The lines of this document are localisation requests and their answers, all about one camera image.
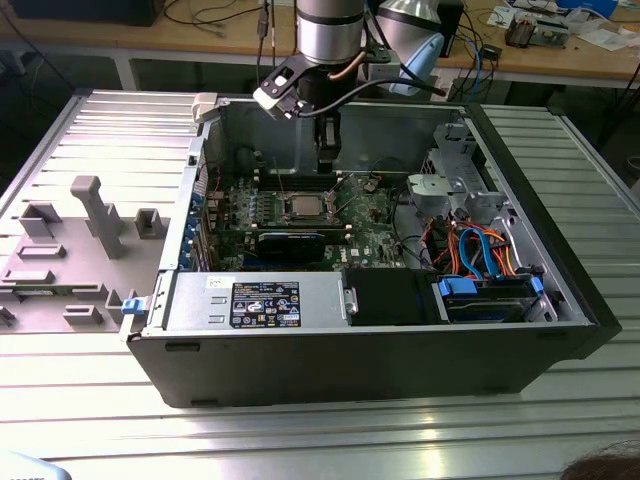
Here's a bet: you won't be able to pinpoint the black PC case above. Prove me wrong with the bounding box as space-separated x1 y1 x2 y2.
119 93 624 410

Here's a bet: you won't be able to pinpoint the pale grey case latch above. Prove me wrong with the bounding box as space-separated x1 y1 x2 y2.
191 92 222 125

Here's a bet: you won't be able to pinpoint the blue wire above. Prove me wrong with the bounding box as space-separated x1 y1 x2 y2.
457 225 503 279

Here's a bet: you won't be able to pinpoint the black rear fan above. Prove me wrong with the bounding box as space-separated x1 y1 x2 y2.
232 143 262 176

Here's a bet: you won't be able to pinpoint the white paper sheet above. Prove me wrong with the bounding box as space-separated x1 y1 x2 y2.
487 4 516 29

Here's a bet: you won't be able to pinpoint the hard disk in blue carrier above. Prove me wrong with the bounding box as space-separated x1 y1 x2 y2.
430 275 546 325

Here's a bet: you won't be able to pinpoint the person's dark-haired head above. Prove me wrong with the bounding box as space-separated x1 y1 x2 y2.
559 439 640 480

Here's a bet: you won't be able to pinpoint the black camera cable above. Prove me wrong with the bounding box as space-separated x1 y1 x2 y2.
297 77 449 119

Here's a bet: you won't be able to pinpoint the metal socket cover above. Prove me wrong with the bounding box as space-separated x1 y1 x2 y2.
324 173 362 224

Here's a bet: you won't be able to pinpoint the orange wire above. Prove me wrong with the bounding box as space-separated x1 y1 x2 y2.
479 228 517 277

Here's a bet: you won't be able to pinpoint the black tower box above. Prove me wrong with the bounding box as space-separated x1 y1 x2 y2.
435 0 466 60

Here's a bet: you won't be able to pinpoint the silver green CPU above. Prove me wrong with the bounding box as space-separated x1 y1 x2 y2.
288 193 327 220

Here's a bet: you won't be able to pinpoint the grey parts rack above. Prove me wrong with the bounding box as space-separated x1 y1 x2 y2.
0 174 171 335

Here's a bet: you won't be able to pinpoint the CPU socket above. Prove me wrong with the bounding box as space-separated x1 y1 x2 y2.
280 191 335 225

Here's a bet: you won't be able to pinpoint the silver metal bracket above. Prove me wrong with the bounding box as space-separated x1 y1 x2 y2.
405 173 451 217

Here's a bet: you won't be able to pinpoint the white printed sheet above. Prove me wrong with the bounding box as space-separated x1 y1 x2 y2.
430 69 455 101

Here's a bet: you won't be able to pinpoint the copper coloured hose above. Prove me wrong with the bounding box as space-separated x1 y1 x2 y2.
329 52 364 81

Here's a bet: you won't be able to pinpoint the white papers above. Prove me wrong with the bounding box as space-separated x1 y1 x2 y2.
577 22 640 52

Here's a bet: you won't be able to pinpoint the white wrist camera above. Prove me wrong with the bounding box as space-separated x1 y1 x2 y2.
370 60 402 84
252 62 309 121

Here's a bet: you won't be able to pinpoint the silver power supply unit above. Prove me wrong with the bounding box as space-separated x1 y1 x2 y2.
162 271 359 332

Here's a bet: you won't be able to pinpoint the black graphics card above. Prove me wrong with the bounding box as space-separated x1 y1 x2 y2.
256 229 327 262

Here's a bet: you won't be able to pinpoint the blue plastic latch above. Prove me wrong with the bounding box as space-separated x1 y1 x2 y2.
121 296 151 318

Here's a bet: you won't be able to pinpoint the pale grey device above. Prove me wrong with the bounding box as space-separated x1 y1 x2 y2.
0 449 70 480

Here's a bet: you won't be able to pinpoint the copper coil component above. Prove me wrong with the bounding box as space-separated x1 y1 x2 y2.
503 13 535 50

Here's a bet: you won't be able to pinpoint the blue box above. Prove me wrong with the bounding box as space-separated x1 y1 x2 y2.
555 0 620 16

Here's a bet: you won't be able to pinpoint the blue hanging cable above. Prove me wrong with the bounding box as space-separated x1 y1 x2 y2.
472 47 489 99

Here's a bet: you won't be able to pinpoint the wooden desk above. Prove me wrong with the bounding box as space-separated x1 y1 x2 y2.
0 0 640 91

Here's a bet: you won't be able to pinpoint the green motherboard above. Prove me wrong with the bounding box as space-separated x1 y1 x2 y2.
207 172 426 274

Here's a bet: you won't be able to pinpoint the black monitor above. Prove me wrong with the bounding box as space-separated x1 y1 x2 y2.
8 0 162 27

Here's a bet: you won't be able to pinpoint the silver drive cage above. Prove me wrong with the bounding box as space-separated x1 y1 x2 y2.
427 122 519 221

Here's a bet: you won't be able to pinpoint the black sleeved wire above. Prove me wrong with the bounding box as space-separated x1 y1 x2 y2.
391 185 436 270

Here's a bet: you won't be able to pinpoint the thin black wire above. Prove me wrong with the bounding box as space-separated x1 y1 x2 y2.
370 156 412 177

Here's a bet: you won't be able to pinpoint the metal locking lever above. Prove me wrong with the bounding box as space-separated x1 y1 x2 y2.
337 195 363 224
274 153 289 195

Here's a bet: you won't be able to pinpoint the grey electronic device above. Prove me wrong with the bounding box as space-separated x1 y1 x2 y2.
530 17 571 50

